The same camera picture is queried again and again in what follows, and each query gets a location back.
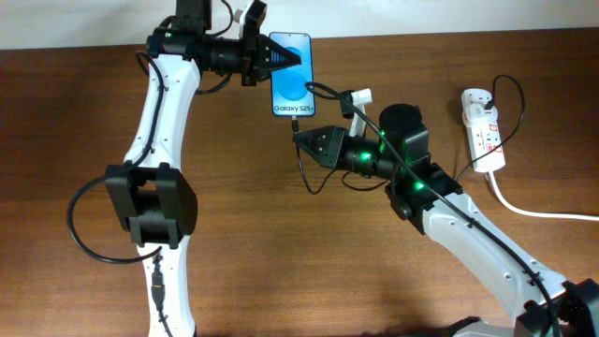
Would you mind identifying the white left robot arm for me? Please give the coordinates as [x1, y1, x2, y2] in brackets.
[105, 1, 300, 336]

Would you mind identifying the blue Samsung Galaxy smartphone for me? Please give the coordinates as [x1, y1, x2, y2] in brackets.
[270, 32, 316, 118]

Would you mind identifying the black USB charger cable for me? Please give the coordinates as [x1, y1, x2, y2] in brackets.
[290, 74, 526, 196]

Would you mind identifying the white power strip socket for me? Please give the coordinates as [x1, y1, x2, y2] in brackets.
[461, 88, 505, 173]

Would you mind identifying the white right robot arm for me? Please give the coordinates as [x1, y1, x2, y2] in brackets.
[292, 104, 598, 336]

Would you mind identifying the white charger plug adapter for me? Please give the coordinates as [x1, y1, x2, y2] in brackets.
[464, 103, 498, 126]

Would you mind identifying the white power strip cord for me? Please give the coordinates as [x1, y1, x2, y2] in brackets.
[485, 170, 599, 223]

